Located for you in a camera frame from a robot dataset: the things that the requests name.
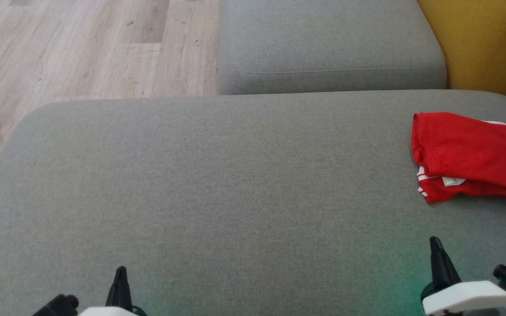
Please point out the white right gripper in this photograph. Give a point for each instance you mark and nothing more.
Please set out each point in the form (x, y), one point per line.
(472, 298)

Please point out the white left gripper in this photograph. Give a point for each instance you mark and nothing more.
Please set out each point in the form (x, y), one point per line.
(108, 312)

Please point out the red jersey with white sleeves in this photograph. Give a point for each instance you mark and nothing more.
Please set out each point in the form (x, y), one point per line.
(468, 145)

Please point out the yellow sofa backrest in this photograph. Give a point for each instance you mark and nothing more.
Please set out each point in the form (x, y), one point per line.
(490, 39)

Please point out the grey sofa seat cushion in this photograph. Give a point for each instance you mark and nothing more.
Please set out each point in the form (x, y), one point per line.
(323, 39)

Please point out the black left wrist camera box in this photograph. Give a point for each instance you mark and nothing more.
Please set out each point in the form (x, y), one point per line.
(59, 305)

